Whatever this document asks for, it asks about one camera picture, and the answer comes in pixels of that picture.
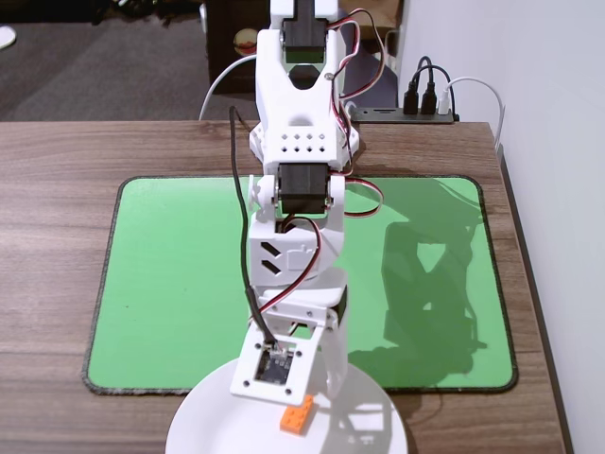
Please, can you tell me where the orange lego block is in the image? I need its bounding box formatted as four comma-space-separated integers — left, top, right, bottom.
278, 394, 316, 434

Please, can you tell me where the green rectangular mat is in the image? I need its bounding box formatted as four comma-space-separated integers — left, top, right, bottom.
82, 174, 519, 396

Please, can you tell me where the white round plate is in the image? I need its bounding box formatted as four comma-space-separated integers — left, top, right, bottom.
164, 348, 408, 454

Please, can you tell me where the white cable with plug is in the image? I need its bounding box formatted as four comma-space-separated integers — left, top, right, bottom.
437, 77, 506, 148

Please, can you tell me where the red servo cable at forearm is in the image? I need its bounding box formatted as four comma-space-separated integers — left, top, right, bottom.
343, 177, 384, 219

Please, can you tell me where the dark grey chair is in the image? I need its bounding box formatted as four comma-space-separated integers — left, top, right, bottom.
339, 27, 399, 109

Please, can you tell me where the black usb hub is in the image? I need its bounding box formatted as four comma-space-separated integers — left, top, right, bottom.
352, 107, 460, 125

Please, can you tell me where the black cable with plug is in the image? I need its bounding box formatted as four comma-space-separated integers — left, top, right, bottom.
403, 55, 435, 115
409, 64, 458, 117

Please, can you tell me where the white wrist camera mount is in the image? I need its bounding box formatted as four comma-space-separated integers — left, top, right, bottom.
230, 306, 332, 407

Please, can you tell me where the red servo cable at elbow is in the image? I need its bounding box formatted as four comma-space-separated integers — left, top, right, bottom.
330, 8, 385, 138

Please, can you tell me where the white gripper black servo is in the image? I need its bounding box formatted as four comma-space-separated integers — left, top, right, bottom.
252, 268, 351, 404

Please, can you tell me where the black camera cable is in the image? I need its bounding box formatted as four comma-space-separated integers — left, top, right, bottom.
229, 106, 281, 354

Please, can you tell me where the long white cable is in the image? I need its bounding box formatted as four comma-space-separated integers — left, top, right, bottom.
198, 55, 259, 122

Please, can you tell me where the red servo cable at gripper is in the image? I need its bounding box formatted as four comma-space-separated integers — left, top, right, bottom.
262, 215, 325, 316

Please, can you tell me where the round red yellow sticker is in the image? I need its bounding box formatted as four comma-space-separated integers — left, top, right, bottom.
233, 28, 262, 53

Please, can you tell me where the dark brown cabinet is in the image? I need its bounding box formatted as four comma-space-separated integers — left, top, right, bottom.
205, 0, 275, 96

